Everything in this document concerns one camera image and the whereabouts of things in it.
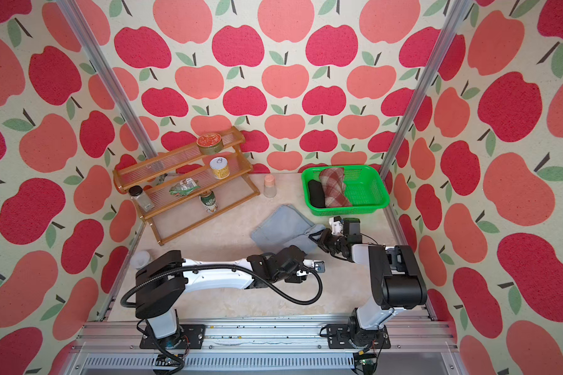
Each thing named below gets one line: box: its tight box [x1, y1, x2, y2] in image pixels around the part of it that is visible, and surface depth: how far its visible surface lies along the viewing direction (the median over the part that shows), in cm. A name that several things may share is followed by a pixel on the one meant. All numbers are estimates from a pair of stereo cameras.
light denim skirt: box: [250, 203, 327, 254], surface depth 100 cm
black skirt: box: [308, 179, 327, 208], surface depth 113 cm
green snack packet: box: [168, 177, 201, 197], surface depth 91 cm
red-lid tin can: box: [196, 132, 224, 156], surface depth 90 cm
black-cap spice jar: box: [128, 185, 155, 214], surface depth 85 cm
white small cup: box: [129, 250, 151, 270], surface depth 86 cm
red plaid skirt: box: [319, 167, 352, 208], surface depth 109 cm
